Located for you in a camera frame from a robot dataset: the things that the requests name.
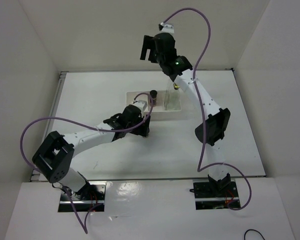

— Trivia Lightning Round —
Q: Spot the glass oil bottle gold spout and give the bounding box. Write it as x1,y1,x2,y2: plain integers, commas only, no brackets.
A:
168,82,183,111

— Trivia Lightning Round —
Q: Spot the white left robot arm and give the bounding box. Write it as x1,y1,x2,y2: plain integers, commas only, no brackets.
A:
32,100,151,200

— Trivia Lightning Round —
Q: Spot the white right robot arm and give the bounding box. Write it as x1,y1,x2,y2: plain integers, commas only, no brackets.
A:
140,32,231,152

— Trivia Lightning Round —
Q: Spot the white three-compartment organizer tray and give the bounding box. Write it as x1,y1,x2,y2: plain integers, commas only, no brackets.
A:
126,90,182,121

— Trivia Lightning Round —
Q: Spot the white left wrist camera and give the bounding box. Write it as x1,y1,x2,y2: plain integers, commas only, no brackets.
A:
131,100,149,112

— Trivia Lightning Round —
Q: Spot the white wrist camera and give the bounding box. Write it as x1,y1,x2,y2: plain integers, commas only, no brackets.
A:
158,22,175,35
131,100,149,112

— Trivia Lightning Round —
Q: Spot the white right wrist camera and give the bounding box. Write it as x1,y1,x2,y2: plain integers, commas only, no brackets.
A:
158,22,175,35

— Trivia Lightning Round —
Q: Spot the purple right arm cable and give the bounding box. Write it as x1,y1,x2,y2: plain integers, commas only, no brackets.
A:
159,8,253,212

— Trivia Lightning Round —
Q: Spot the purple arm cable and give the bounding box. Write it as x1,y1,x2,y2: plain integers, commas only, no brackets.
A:
159,8,253,212
19,92,155,235

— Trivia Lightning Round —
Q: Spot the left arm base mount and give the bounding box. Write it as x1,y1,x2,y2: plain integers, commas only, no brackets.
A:
51,181,106,213

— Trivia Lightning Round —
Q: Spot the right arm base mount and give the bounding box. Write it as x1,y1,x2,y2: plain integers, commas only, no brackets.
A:
189,173,241,210

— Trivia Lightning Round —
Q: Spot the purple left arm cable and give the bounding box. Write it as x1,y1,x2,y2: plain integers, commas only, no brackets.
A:
19,92,155,235

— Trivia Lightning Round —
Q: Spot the black cable on floor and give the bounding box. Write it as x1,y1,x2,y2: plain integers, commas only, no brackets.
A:
244,229,266,240

